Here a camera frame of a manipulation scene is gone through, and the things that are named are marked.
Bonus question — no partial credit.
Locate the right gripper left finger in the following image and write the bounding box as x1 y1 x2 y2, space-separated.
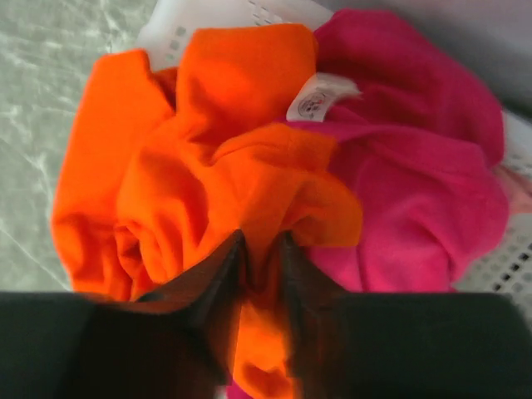
136 230 248 387

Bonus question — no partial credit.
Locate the white plastic laundry basket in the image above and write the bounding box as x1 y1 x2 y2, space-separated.
137 1 531 299

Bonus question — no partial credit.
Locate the magenta t shirt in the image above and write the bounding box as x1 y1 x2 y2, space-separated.
226 7 510 399

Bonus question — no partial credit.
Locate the orange t shirt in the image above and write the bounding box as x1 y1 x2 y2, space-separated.
52 23 362 398

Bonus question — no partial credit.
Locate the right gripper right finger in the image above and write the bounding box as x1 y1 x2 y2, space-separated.
280 232 352 382

